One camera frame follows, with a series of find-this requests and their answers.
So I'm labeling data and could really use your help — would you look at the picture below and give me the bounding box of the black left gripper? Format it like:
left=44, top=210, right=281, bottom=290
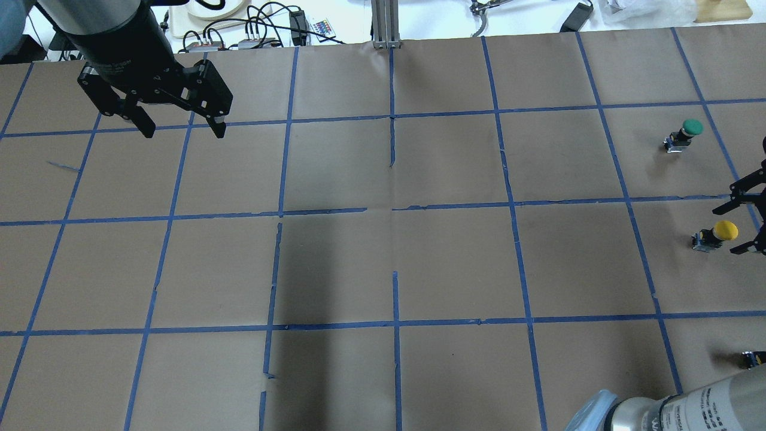
left=63, top=6, right=233, bottom=139

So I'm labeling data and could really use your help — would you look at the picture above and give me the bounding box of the yellow push button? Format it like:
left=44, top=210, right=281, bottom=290
left=691, top=219, right=739, bottom=252

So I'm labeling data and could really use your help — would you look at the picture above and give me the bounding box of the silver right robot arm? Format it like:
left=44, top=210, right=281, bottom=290
left=178, top=32, right=764, bottom=430

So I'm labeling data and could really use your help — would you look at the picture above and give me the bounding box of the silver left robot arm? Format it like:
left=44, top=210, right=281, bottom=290
left=38, top=1, right=203, bottom=138

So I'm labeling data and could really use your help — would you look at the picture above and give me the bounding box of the green push button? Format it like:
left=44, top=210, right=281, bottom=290
left=663, top=119, right=704, bottom=154

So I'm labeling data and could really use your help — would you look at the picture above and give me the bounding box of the red push button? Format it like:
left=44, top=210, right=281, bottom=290
left=740, top=350, right=766, bottom=370

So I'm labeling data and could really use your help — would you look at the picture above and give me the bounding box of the cream plate on tray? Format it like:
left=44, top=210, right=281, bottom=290
left=169, top=1, right=272, bottom=39

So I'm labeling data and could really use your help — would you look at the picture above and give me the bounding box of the colourful remote control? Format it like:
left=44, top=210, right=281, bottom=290
left=310, top=19, right=336, bottom=41

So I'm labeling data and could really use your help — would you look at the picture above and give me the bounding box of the clear plastic bag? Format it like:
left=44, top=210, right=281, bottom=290
left=594, top=1, right=698, bottom=28

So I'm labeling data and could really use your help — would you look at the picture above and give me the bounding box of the black power adapter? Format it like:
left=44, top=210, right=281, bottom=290
left=559, top=1, right=594, bottom=33

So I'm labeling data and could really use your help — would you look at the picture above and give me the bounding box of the aluminium frame post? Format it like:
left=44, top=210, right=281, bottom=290
left=371, top=0, right=402, bottom=50

